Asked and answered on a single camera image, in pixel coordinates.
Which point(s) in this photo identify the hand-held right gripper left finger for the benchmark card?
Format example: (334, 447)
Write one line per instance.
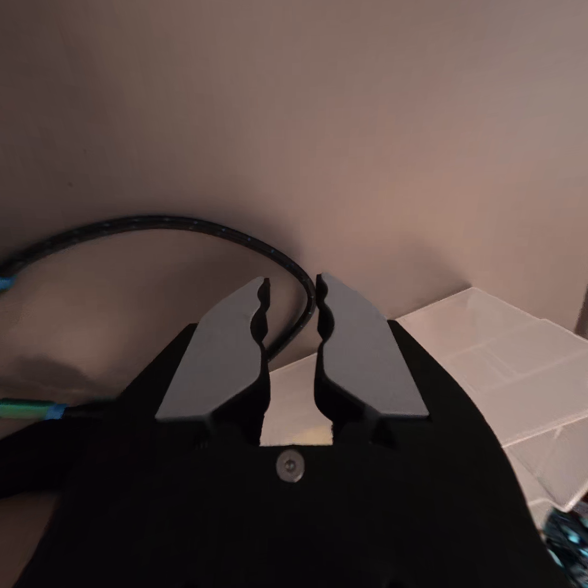
(216, 363)

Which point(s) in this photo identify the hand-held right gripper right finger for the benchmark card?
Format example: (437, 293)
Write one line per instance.
(367, 363)

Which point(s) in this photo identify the clear plastic bin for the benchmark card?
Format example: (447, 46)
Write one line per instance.
(482, 349)

